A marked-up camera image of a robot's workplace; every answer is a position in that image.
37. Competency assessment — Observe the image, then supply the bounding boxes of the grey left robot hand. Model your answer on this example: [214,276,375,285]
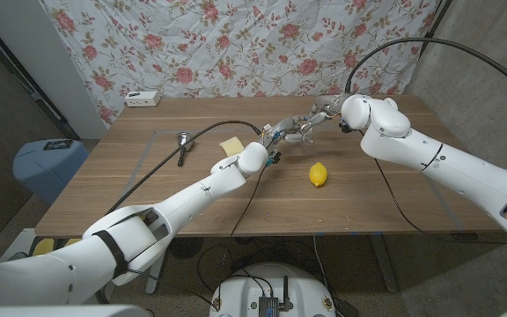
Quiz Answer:
[261,114,315,151]

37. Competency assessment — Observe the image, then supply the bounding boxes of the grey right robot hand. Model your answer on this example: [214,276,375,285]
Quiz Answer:
[299,94,348,136]

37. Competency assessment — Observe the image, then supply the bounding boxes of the clear medicine bottle white cap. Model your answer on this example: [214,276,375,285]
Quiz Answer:
[287,125,315,149]

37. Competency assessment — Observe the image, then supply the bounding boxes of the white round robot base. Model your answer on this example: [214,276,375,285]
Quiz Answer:
[208,262,337,317]

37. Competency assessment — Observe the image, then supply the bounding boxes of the yellow lemon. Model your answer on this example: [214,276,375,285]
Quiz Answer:
[308,162,328,188]

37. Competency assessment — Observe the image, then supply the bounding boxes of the yellow sponge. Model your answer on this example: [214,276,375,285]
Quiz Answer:
[218,136,246,158]

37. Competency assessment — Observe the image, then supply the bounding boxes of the floral backdrop cloth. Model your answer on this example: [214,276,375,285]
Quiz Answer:
[41,0,439,127]

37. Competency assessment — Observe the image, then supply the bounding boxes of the black stand pole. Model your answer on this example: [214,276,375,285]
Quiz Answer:
[419,0,453,56]
[0,15,81,141]

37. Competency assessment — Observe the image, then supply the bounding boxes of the white power strip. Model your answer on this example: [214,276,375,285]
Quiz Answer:
[124,90,162,108]

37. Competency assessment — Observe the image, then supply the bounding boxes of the black round floor fan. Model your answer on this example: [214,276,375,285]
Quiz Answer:
[169,237,205,260]

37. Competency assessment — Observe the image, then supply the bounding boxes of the grey table leg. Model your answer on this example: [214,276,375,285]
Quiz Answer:
[367,235,399,294]

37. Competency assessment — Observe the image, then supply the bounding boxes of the black electronics box with antenna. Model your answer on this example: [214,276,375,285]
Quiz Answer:
[258,276,294,317]

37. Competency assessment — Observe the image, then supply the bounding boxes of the white table leg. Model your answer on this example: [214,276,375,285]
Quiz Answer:
[145,253,169,295]

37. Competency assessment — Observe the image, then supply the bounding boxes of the black device on bin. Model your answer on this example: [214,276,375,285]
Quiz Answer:
[42,138,75,151]

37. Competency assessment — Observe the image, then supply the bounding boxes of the blue bin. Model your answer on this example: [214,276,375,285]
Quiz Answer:
[12,138,91,206]

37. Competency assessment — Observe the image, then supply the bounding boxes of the yellow and white floor object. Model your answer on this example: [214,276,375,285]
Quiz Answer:
[6,227,81,259]

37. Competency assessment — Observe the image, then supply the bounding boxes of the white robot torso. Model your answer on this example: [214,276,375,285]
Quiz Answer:
[0,303,154,317]

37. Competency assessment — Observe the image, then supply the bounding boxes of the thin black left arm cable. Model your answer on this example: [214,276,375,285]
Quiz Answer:
[229,161,268,239]

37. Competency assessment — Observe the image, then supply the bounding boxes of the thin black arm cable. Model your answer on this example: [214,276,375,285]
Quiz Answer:
[229,161,268,239]
[372,156,507,247]

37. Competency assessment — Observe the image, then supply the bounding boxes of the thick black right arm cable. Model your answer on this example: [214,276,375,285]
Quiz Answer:
[344,37,507,101]

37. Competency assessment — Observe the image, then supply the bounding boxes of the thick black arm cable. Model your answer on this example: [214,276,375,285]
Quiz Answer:
[104,120,262,216]
[344,37,507,101]

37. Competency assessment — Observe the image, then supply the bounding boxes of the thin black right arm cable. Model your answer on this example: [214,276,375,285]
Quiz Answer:
[372,156,507,247]

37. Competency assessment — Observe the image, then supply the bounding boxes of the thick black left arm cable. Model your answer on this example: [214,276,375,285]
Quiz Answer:
[104,120,262,216]

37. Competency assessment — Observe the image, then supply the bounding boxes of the straight black floor cable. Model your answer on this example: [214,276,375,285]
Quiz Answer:
[312,235,341,309]

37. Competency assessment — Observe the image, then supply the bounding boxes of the looped black floor cable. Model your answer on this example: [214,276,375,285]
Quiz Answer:
[196,244,276,300]

